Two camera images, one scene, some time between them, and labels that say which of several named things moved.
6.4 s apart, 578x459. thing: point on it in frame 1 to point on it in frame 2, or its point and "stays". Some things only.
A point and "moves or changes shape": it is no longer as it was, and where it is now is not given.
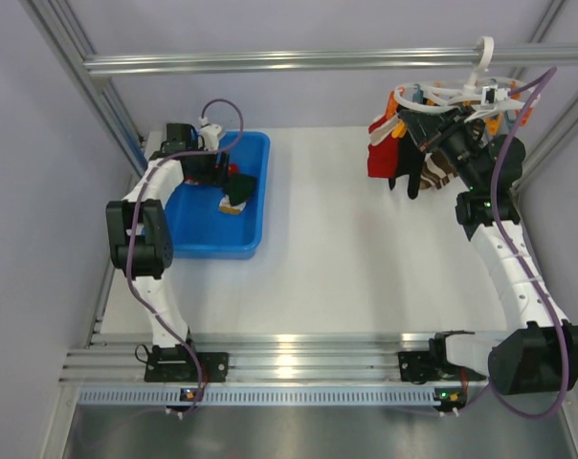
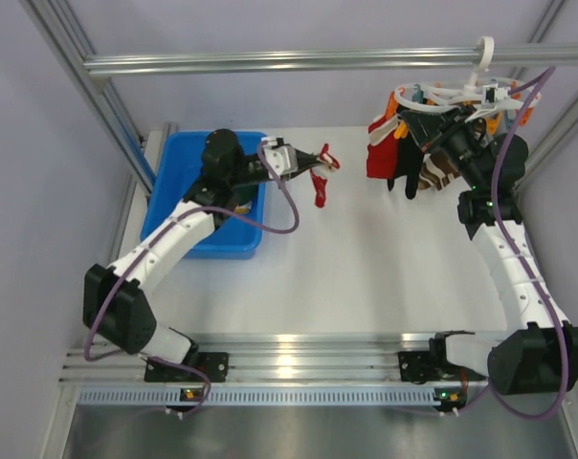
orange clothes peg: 391,106 stays
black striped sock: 411,163 stays
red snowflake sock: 233,169 moves or changes shape
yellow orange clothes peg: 400,129 stays
